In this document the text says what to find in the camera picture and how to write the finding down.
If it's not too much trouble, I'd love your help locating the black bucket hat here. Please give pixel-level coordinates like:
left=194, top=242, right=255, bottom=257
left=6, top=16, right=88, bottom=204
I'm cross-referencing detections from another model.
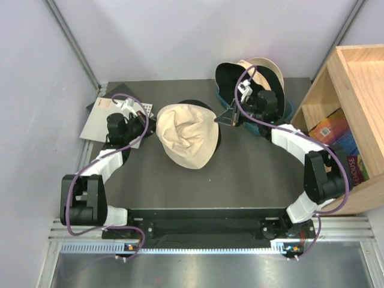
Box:
left=179, top=99, right=221, bottom=152

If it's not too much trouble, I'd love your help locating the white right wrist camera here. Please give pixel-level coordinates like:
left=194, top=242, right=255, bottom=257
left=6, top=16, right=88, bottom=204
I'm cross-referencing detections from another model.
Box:
left=238, top=79, right=253, bottom=103

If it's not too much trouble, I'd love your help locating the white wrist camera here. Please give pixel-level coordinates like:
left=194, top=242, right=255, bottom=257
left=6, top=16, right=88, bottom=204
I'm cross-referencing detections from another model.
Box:
left=238, top=79, right=253, bottom=103
left=114, top=98, right=137, bottom=115

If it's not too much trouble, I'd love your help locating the aluminium frame rail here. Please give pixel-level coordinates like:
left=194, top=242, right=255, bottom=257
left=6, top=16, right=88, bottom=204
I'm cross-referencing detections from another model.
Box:
left=48, top=217, right=374, bottom=256

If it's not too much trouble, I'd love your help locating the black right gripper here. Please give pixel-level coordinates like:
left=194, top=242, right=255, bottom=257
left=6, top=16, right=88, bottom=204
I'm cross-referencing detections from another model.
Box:
left=216, top=99, right=265, bottom=128

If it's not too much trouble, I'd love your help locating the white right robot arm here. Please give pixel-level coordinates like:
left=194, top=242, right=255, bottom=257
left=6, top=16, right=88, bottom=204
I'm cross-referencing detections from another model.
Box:
left=215, top=89, right=352, bottom=238

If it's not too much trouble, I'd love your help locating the aluminium corner post left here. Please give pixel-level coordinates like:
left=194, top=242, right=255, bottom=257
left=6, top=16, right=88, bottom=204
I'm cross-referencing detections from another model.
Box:
left=43, top=0, right=101, bottom=89

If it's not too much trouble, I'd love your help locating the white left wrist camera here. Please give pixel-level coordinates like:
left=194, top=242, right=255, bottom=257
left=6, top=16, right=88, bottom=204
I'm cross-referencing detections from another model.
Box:
left=114, top=98, right=137, bottom=115

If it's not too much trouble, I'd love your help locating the aluminium corner post right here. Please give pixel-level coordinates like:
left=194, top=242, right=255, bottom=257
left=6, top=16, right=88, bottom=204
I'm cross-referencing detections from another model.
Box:
left=310, top=0, right=367, bottom=83

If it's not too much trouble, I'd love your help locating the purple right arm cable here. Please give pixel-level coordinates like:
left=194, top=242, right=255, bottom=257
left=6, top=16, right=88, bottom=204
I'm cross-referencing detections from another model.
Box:
left=233, top=65, right=352, bottom=260

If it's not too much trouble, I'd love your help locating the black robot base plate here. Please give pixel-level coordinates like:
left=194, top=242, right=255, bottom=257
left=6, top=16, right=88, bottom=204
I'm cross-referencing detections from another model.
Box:
left=101, top=208, right=319, bottom=248

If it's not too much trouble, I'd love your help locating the wooden shelf box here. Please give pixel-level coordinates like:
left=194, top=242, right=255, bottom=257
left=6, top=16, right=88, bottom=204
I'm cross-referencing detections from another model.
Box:
left=291, top=44, right=383, bottom=215

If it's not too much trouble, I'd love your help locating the white calibration board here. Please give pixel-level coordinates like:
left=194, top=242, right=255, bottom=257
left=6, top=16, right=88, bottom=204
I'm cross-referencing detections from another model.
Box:
left=80, top=97, right=143, bottom=143

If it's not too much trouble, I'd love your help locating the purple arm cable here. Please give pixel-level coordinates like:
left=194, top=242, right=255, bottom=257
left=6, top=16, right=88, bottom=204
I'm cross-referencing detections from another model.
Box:
left=233, top=65, right=352, bottom=260
left=66, top=93, right=150, bottom=254

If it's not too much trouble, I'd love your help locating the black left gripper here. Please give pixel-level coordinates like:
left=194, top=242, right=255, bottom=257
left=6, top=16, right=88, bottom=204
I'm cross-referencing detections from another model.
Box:
left=123, top=110, right=164, bottom=142

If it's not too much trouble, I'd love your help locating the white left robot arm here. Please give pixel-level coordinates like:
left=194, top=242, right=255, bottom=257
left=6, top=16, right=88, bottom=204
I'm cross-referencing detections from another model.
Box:
left=60, top=112, right=156, bottom=238

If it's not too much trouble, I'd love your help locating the purple treehouse book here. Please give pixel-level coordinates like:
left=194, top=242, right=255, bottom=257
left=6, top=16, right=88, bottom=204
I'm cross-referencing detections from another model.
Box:
left=347, top=155, right=370, bottom=186

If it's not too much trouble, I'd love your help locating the beige black reversible hat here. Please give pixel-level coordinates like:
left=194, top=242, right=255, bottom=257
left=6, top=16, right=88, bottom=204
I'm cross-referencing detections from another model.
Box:
left=215, top=60, right=257, bottom=105

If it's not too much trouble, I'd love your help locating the cream bucket hat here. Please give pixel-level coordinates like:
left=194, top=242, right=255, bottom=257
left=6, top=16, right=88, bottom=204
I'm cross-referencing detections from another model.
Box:
left=156, top=104, right=218, bottom=170

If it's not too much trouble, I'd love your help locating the aluminium corner post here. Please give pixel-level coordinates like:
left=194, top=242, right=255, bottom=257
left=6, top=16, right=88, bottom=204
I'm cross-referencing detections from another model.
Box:
left=310, top=0, right=367, bottom=83
left=43, top=0, right=101, bottom=89

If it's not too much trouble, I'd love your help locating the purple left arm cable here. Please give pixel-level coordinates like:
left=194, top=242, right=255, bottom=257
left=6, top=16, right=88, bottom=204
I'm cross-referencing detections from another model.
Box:
left=66, top=93, right=150, bottom=254

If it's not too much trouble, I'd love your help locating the tan black hat behind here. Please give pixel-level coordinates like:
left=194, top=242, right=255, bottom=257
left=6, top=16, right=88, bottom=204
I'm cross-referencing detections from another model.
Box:
left=247, top=57, right=286, bottom=122

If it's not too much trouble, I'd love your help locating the teal plastic bin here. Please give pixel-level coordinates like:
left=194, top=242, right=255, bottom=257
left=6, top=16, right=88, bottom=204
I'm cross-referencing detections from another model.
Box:
left=215, top=88, right=295, bottom=137

